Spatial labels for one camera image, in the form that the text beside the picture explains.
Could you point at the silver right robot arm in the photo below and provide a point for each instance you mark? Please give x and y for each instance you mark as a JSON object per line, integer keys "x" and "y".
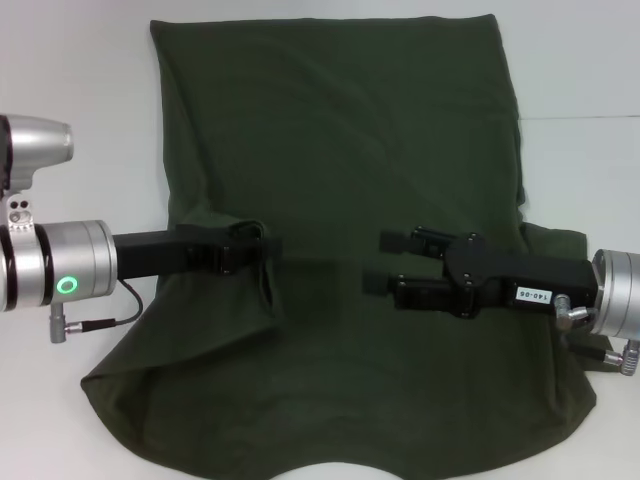
{"x": 620, "y": 295}

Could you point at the dark green shirt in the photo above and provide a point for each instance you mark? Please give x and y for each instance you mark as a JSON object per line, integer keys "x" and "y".
{"x": 325, "y": 150}

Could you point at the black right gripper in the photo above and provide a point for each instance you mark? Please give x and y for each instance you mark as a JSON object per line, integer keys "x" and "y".
{"x": 530, "y": 282}

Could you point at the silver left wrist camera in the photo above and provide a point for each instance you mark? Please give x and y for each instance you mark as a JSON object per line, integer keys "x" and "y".
{"x": 40, "y": 145}

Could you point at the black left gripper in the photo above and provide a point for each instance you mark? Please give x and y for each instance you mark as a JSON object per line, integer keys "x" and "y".
{"x": 165, "y": 255}

